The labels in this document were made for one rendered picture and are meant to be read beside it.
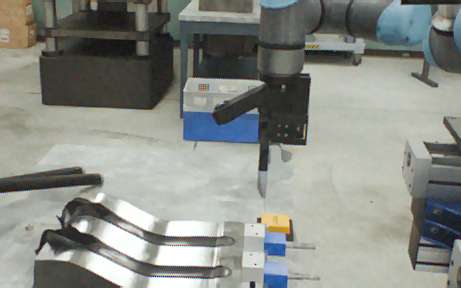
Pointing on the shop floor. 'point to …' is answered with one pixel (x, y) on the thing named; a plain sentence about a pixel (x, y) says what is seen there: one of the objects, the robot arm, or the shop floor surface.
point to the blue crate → (207, 129)
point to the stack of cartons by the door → (4, 24)
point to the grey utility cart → (340, 48)
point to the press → (106, 55)
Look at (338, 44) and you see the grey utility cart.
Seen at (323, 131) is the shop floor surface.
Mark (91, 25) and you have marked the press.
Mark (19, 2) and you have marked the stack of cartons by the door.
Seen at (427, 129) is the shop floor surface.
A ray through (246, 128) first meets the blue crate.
